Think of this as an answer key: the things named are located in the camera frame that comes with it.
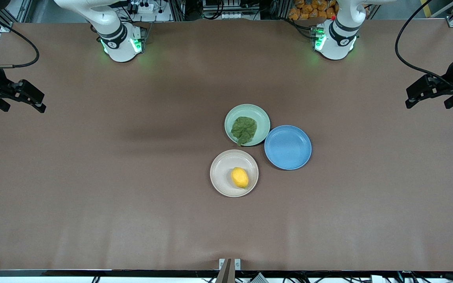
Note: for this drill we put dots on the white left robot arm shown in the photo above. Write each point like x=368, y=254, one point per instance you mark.
x=336, y=41

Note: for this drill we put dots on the yellow lemon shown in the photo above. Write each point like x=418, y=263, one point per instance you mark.
x=240, y=177

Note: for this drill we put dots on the brown table cover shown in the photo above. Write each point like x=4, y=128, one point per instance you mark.
x=92, y=177

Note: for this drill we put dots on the metal bracket with brown post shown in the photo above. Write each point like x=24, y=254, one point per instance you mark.
x=228, y=269

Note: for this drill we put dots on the beige plate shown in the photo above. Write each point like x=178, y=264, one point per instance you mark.
x=222, y=173

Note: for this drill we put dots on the pale green plate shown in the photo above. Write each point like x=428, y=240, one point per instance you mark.
x=260, y=118

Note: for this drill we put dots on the bag of oranges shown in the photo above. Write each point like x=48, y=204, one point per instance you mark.
x=309, y=10

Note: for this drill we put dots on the white power strip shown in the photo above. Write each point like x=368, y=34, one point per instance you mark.
x=144, y=7

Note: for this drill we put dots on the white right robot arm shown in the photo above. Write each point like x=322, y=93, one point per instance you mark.
x=118, y=43

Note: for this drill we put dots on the blue plate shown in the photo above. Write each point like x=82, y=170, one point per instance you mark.
x=288, y=147

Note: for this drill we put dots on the green lettuce leaf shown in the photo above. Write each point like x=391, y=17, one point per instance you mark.
x=244, y=129

